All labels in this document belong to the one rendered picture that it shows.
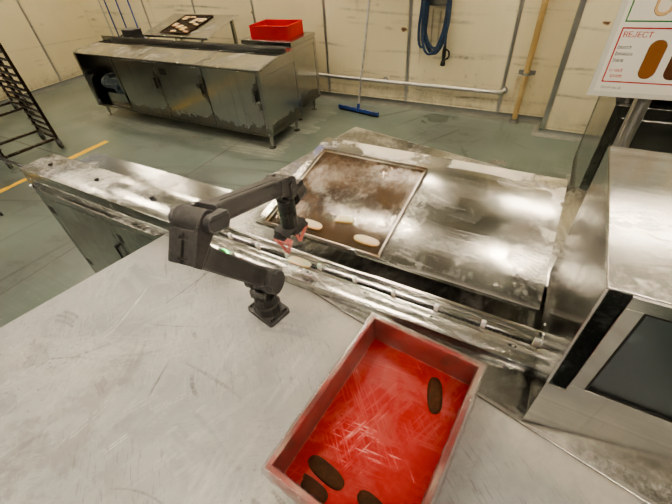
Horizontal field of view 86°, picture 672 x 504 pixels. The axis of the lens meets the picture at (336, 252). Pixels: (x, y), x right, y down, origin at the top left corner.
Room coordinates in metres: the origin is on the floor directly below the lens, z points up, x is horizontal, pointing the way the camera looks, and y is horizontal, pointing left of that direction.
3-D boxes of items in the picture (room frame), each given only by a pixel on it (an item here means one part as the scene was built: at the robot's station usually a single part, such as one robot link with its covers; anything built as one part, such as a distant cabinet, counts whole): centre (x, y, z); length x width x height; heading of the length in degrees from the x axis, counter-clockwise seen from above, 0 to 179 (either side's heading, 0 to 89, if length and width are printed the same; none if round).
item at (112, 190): (1.55, 1.05, 0.89); 1.25 x 0.18 x 0.09; 57
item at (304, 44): (4.78, 0.44, 0.44); 0.70 x 0.55 x 0.87; 57
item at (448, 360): (0.36, -0.07, 0.88); 0.49 x 0.34 x 0.10; 143
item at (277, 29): (4.78, 0.44, 0.94); 0.51 x 0.36 x 0.13; 61
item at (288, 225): (0.97, 0.14, 1.04); 0.10 x 0.07 x 0.07; 147
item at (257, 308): (0.77, 0.24, 0.86); 0.12 x 0.09 x 0.08; 46
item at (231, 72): (4.98, 1.50, 0.51); 3.00 x 1.26 x 1.03; 57
